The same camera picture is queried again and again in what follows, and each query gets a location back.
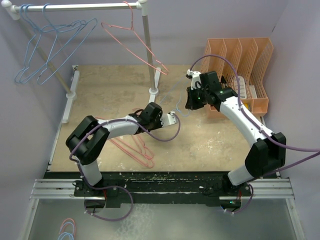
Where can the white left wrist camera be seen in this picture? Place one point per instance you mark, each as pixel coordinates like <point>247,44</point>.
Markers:
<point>168,119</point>

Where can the orange plastic file organizer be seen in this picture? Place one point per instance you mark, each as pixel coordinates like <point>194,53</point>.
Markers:
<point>250,58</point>

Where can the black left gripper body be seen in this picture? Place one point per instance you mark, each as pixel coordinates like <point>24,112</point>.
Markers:
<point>155,123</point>

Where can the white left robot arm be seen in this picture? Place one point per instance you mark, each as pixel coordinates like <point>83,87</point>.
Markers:
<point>89,137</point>

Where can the white labelled bottle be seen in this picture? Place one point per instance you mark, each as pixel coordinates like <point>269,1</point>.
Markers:
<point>241,86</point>

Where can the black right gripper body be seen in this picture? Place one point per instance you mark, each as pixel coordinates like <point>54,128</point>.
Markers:
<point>198,97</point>

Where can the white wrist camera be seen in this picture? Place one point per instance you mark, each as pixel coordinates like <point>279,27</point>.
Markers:
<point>194,76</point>
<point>168,119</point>

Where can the aluminium frame rail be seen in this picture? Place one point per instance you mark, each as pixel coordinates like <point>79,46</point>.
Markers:
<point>64,189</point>

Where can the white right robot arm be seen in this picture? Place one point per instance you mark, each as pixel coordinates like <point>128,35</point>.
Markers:
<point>265,154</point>

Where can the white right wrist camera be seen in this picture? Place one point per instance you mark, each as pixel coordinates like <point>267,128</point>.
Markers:
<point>194,76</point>

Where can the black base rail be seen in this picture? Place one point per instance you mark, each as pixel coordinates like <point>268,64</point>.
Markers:
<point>208,188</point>

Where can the white clothes rack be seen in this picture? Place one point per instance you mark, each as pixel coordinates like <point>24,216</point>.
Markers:
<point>38,59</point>

